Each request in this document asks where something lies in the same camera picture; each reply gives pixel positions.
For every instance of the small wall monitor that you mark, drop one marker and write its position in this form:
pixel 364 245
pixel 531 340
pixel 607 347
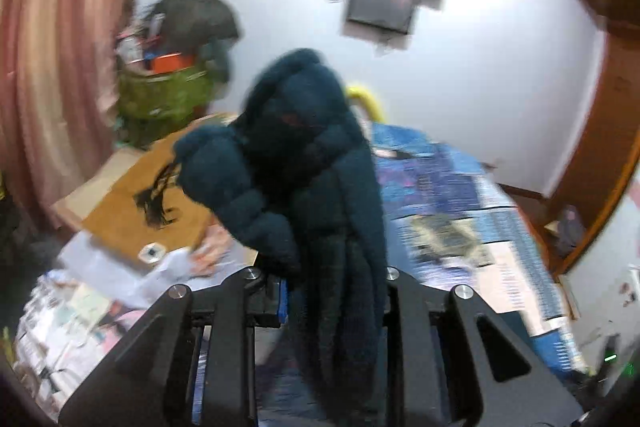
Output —
pixel 382 4

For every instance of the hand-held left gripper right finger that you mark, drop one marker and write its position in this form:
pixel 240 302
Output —
pixel 407 322

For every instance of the orange box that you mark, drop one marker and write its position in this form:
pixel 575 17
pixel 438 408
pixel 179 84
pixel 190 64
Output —
pixel 172 63

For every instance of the dark teal fleece pants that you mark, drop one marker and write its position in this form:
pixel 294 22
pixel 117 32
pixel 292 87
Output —
pixel 310 187

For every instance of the wooden wardrobe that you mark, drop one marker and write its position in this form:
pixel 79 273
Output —
pixel 605 107

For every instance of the green storage bin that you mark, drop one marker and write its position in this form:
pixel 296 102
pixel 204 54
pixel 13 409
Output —
pixel 160 99

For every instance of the beige cushion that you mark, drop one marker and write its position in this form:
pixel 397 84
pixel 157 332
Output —
pixel 95 179

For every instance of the patchwork bed blanket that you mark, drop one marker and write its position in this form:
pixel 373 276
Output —
pixel 450 217

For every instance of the grey-blue garment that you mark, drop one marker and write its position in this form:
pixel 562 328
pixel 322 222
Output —
pixel 217 62

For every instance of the pink striped curtain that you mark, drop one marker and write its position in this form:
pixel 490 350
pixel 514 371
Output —
pixel 55 57

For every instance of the pile of small white boxes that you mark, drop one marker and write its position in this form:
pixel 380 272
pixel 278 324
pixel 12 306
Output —
pixel 60 332

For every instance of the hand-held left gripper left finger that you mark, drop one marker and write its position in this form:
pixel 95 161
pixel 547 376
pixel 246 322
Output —
pixel 240 312

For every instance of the wooden lap desk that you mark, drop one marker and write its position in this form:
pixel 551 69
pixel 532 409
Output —
pixel 125 197

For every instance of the grey bag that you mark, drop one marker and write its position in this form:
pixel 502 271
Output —
pixel 570 232

